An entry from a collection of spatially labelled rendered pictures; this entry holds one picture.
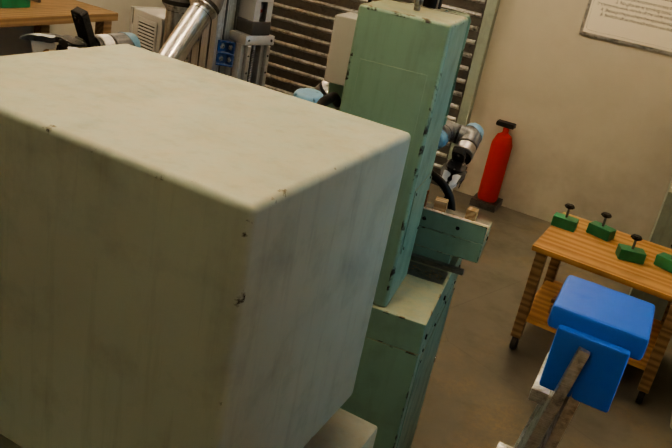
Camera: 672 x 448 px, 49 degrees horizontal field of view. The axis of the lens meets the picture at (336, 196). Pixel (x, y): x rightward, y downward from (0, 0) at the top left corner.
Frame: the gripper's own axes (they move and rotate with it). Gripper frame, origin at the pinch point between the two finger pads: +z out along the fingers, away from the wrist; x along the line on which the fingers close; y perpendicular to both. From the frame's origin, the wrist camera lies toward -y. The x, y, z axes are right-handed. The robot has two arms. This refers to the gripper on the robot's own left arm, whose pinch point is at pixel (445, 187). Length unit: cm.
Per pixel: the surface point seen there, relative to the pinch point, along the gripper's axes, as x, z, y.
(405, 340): -12, 78, -27
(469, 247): -16.8, 38.5, -22.1
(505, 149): -4, -191, 153
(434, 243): -7.0, 39.9, -19.6
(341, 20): 27, 41, -86
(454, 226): -10.8, 36.5, -26.0
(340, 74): 24, 47, -76
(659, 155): -93, -208, 130
